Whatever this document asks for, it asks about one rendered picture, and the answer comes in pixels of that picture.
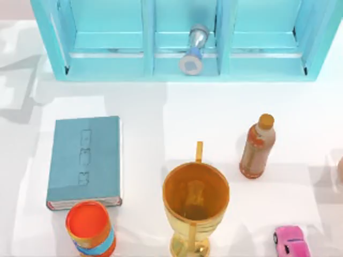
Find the gold trophy cup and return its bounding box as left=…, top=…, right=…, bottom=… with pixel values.
left=162, top=141, right=230, bottom=257

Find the grey blue hourglass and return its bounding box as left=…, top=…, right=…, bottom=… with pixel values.
left=178, top=24, right=210, bottom=77

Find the orange brown bottle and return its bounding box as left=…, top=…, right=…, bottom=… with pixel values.
left=238, top=114, right=277, bottom=179

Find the teal blue book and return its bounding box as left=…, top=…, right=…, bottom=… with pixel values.
left=46, top=115, right=124, bottom=211

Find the light blue rack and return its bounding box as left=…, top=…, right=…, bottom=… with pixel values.
left=28, top=0, right=343, bottom=83

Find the orange can with blue band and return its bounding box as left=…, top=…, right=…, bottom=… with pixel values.
left=65, top=200, right=117, bottom=257

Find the pink toy car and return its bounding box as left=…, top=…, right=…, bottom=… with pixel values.
left=273, top=225, right=312, bottom=257

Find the pale translucent object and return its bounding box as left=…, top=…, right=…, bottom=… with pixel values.
left=324, top=149, right=343, bottom=194

